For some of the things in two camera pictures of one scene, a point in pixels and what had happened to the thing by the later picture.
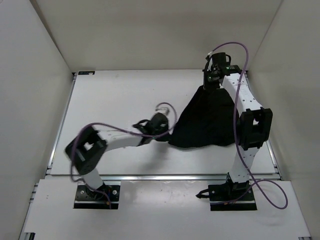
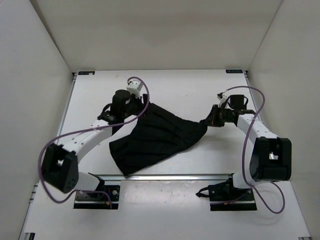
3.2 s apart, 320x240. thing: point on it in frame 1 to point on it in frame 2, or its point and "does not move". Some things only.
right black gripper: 206,85 to 213,121
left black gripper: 162,139 to 141,100
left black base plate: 87,198 does not move
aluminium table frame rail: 164,177 does not move
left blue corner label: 87,73 does not move
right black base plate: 225,193 does not move
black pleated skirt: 208,119 to 156,132
